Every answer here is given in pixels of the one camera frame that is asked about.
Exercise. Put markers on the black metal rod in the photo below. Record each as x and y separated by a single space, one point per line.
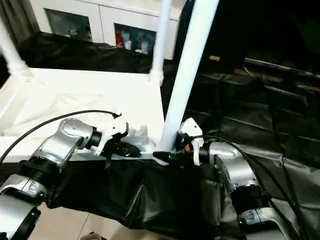
280 66

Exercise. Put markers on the white glass-door cabinet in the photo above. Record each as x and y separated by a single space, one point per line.
107 12

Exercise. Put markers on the white plastic table top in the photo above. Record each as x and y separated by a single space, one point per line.
75 90

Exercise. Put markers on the small white jar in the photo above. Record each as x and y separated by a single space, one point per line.
127 45

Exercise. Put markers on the white blue carton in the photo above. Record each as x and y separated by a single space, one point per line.
145 45

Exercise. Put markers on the small tan label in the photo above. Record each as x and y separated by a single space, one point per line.
215 58

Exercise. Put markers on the black left robot foot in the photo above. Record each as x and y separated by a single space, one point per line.
94 236

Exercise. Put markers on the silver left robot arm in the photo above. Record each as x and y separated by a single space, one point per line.
57 145

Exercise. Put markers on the grey curtain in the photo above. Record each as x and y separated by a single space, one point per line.
15 20

